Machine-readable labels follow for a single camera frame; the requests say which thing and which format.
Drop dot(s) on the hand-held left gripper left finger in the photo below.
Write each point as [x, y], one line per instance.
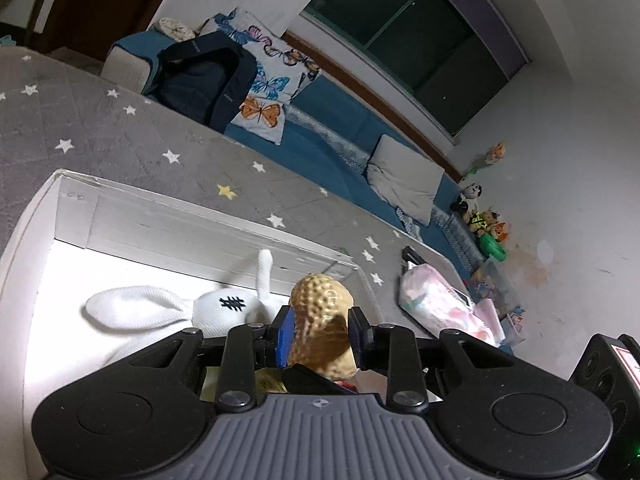
[284, 336]

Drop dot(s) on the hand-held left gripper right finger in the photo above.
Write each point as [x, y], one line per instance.
[359, 337]

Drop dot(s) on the tan peanut toy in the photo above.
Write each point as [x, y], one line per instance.
[320, 310]

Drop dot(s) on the white plush rabbit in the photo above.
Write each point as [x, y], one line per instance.
[220, 305]

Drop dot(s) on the white cardboard box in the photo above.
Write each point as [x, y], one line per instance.
[150, 230]

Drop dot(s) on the large pink tissue pack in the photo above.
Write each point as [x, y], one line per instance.
[430, 300]

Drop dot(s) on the small black object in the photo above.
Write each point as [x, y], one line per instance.
[412, 255]

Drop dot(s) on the clear plastic storage box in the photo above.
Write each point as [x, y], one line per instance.
[502, 285]

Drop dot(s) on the green plastic toy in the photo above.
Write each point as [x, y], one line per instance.
[492, 247]

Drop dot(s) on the grey pillow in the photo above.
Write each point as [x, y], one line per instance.
[407, 180]

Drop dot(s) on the yellow plush toy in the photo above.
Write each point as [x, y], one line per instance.
[482, 221]

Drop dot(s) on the orange fox plush toy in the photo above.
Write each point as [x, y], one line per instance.
[501, 230]

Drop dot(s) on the panda plush toy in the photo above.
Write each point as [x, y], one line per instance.
[470, 196]

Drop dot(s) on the blue sofa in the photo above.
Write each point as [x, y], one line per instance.
[330, 145]

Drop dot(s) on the butterfly print pillow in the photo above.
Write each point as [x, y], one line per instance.
[272, 95]

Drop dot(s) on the dark navy backpack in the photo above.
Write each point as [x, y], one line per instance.
[200, 80]

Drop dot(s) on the dark window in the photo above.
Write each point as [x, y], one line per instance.
[415, 35]

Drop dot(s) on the beige patterned cloth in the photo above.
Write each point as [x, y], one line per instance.
[175, 27]

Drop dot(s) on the brown wooden door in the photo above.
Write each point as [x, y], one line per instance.
[100, 10]

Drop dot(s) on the orange green wall doll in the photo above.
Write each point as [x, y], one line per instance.
[492, 155]

